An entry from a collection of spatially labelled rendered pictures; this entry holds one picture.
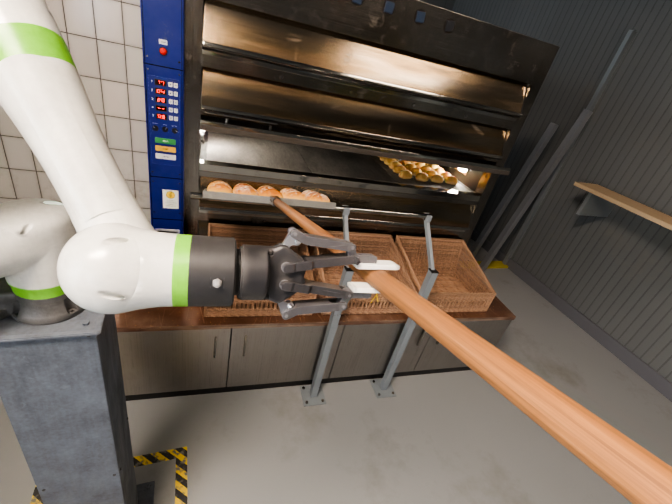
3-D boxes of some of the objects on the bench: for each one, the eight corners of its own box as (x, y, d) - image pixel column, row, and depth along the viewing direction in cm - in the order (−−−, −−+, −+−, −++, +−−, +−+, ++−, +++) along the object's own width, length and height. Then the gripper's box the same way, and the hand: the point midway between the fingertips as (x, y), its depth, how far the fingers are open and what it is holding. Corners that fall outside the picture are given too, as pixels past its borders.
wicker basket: (303, 265, 231) (310, 228, 217) (380, 267, 250) (391, 233, 236) (320, 316, 192) (331, 275, 178) (410, 314, 211) (426, 276, 197)
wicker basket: (205, 262, 211) (207, 221, 197) (298, 265, 229) (305, 228, 216) (202, 318, 172) (203, 272, 158) (313, 316, 191) (323, 275, 177)
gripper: (239, 208, 49) (391, 222, 57) (231, 315, 53) (375, 313, 61) (242, 218, 42) (415, 232, 50) (234, 339, 46) (395, 334, 54)
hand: (373, 276), depth 54 cm, fingers closed on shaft, 3 cm apart
